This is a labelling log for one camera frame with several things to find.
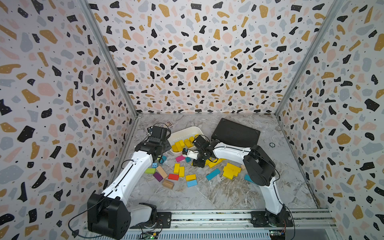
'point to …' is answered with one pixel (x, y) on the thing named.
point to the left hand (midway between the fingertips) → (166, 144)
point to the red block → (173, 176)
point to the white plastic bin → (182, 134)
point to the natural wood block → (168, 184)
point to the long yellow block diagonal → (211, 164)
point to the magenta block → (179, 158)
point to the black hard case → (234, 133)
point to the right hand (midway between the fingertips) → (194, 161)
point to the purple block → (158, 176)
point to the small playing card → (169, 124)
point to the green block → (150, 170)
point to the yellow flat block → (191, 177)
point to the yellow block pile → (231, 170)
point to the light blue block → (191, 183)
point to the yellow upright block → (181, 172)
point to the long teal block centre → (213, 174)
